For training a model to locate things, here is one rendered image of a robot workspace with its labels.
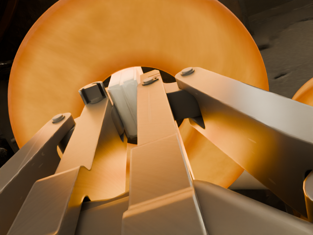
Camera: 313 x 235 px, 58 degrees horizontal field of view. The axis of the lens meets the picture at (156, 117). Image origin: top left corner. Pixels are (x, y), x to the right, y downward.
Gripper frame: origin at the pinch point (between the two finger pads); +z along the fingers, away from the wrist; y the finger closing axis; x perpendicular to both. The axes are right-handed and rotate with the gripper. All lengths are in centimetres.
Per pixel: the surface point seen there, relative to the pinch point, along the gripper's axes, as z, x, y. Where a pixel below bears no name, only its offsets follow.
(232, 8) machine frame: 29.9, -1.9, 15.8
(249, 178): 9.4, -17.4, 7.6
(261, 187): 9.0, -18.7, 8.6
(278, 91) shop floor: 182, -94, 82
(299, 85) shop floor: 180, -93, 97
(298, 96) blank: 7.8, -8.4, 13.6
